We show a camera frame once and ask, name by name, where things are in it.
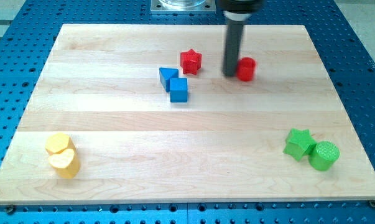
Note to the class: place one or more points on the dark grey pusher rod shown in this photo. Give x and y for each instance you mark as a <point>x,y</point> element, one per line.
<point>234,33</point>

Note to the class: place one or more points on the blue perforated table plate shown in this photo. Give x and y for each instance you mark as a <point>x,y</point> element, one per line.
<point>343,33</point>

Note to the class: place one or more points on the blue cube block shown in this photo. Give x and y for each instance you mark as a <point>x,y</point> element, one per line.
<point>178,90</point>

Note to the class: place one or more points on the green cylinder block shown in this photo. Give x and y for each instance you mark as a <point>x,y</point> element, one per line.
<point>324,155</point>

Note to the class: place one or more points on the wooden board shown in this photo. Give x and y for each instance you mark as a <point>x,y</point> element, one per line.
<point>100,85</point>

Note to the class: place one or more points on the yellow hexagon block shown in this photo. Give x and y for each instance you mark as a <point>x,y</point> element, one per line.
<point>57,143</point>

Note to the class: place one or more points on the green star block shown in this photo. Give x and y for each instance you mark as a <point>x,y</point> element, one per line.
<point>299,143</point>

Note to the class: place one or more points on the yellow heart block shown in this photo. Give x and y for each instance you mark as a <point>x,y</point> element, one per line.
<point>66,163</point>

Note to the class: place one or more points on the red cylinder block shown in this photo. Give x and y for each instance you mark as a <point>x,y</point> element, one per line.
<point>246,69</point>

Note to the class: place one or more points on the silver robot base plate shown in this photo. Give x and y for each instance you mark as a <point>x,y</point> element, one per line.
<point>182,6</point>

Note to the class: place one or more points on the blue triangle block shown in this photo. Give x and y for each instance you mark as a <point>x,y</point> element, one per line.
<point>165,74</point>

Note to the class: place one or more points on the red star block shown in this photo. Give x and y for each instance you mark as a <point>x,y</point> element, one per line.
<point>190,61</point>

